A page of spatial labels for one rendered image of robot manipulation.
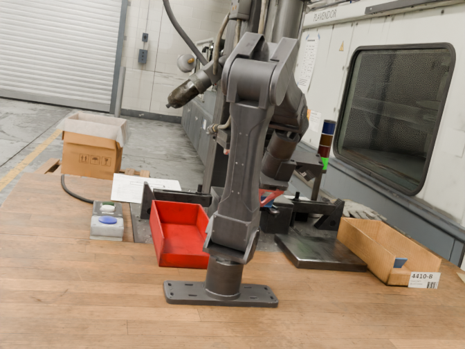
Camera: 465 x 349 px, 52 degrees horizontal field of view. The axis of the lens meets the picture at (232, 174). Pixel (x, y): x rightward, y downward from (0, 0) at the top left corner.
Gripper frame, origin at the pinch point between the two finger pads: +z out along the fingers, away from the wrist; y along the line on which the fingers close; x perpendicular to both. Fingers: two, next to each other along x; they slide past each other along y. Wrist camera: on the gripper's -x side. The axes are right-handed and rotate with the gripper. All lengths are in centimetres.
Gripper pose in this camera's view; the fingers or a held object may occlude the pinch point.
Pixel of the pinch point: (259, 199)
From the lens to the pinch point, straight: 115.0
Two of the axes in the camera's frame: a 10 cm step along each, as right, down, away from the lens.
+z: -2.7, 7.4, 6.1
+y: -1.2, -6.6, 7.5
